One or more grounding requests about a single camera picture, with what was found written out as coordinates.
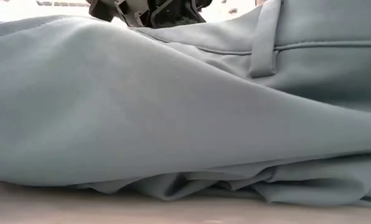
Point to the grey-green trousers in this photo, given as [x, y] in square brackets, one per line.
[142, 109]

